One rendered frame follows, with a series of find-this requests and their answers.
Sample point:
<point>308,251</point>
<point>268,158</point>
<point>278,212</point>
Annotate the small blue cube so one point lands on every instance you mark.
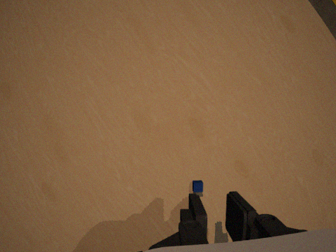
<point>197,186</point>

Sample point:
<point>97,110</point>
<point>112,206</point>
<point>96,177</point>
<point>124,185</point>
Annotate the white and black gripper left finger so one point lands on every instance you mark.
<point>192,231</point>

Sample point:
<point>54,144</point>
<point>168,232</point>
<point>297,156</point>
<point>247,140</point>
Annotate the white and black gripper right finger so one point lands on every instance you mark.
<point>242,222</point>

